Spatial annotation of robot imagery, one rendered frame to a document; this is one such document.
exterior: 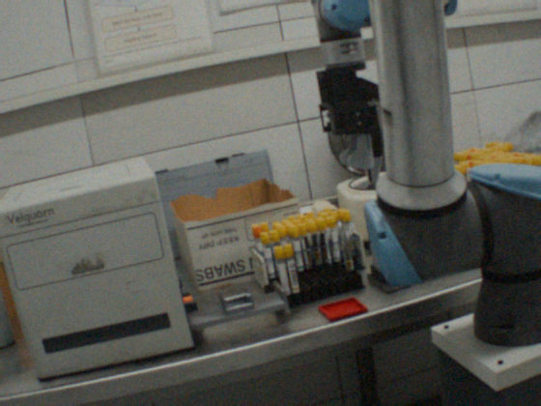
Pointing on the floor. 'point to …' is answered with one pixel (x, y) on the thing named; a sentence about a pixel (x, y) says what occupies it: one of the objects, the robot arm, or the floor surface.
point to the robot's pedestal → (461, 385)
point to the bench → (250, 345)
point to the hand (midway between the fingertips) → (375, 174)
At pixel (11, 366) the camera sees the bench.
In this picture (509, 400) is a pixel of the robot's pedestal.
